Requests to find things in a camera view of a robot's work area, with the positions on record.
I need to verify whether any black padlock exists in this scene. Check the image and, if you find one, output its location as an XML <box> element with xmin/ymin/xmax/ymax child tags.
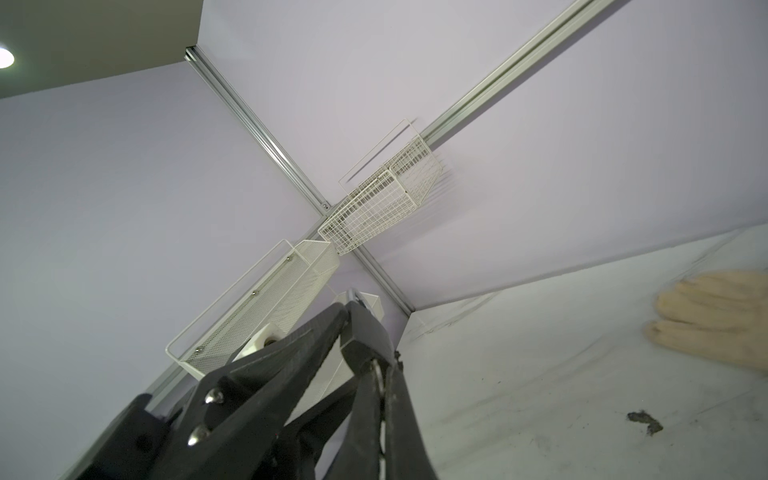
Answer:
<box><xmin>340</xmin><ymin>301</ymin><xmax>397</xmax><ymax>376</ymax></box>

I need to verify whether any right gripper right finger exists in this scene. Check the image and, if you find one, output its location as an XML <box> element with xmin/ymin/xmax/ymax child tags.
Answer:
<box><xmin>383</xmin><ymin>365</ymin><xmax>438</xmax><ymax>480</ymax></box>

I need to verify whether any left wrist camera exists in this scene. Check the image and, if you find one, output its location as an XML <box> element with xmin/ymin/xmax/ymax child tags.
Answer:
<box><xmin>228</xmin><ymin>323</ymin><xmax>287</xmax><ymax>363</ymax></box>

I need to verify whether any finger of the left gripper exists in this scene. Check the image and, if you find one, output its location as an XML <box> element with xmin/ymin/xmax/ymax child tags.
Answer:
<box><xmin>257</xmin><ymin>378</ymin><xmax>358</xmax><ymax>480</ymax></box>

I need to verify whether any cream leather glove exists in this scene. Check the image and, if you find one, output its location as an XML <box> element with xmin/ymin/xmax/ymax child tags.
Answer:
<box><xmin>643</xmin><ymin>270</ymin><xmax>767</xmax><ymax>372</ymax></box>

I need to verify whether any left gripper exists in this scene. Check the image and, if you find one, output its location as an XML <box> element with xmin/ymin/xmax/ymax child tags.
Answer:
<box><xmin>74</xmin><ymin>303</ymin><xmax>350</xmax><ymax>479</ymax></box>

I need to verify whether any white wire basket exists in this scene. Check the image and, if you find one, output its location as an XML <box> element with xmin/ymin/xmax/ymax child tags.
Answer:
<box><xmin>318</xmin><ymin>120</ymin><xmax>443</xmax><ymax>255</ymax></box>

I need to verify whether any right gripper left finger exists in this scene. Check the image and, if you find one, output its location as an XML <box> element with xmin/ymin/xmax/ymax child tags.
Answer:
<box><xmin>325</xmin><ymin>365</ymin><xmax>382</xmax><ymax>480</ymax></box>

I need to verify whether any white mesh two-tier shelf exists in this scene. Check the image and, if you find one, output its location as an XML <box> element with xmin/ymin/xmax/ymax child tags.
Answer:
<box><xmin>165</xmin><ymin>240</ymin><xmax>342</xmax><ymax>380</ymax></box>

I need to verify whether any dark debris on table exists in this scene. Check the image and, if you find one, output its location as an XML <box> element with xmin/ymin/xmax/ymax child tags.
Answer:
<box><xmin>626</xmin><ymin>410</ymin><xmax>663</xmax><ymax>436</ymax></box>

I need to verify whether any key with ring middle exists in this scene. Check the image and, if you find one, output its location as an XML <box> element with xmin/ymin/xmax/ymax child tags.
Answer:
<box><xmin>371</xmin><ymin>359</ymin><xmax>385</xmax><ymax>420</ymax></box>

